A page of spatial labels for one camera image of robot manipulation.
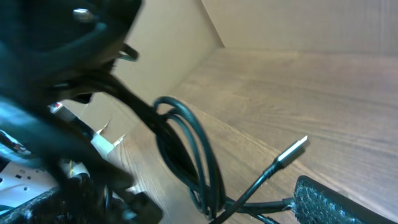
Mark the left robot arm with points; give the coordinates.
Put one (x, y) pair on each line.
(35, 140)

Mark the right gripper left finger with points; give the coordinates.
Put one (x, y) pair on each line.
(51, 207)

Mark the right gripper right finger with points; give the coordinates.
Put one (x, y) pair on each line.
(317, 203)

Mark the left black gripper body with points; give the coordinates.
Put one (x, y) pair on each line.
(47, 42)

